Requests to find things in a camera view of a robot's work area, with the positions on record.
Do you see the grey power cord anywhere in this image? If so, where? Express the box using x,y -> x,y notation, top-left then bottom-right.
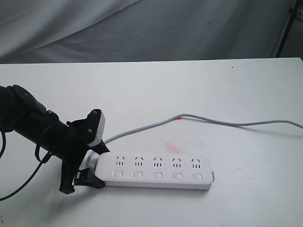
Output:
85,114 -> 303,172

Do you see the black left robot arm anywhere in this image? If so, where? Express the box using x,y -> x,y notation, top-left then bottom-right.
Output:
0,85 -> 109,194

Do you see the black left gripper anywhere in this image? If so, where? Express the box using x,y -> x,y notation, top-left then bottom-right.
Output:
55,119 -> 110,194

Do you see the white five-outlet power strip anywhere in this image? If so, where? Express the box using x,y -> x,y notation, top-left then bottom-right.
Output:
95,153 -> 214,190

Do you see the black tripod stand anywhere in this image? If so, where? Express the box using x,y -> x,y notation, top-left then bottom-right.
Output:
275,0 -> 300,58

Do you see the grey backdrop cloth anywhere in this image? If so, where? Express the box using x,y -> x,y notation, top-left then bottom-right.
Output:
0,0 -> 296,63

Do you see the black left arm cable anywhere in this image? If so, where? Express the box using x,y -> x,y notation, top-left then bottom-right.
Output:
0,131 -> 69,201

